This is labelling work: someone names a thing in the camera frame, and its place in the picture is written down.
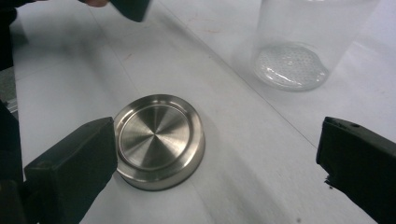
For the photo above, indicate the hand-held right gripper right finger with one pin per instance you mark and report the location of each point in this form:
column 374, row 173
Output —
column 361, row 168

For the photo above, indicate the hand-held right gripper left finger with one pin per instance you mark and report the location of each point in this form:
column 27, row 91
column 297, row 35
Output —
column 71, row 174

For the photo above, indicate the clear glass jar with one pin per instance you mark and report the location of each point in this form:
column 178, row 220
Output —
column 292, row 65

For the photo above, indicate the round steel jar lid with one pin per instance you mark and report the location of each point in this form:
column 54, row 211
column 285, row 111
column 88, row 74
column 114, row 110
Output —
column 155, row 140

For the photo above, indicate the metal floor rail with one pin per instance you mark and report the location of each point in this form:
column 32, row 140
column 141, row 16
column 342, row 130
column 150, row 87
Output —
column 7, row 106

